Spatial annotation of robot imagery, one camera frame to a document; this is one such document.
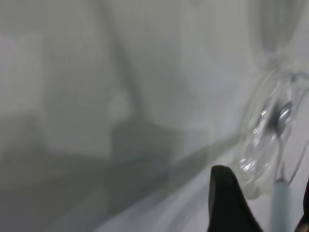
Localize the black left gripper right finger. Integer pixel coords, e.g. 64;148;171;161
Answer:
295;178;309;232

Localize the clear round glass dish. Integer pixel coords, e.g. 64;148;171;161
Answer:
230;65;309;203

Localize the metal spoon light blue handle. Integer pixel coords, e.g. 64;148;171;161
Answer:
270;101;295;232

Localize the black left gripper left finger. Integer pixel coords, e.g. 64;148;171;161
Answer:
208;165;264;232

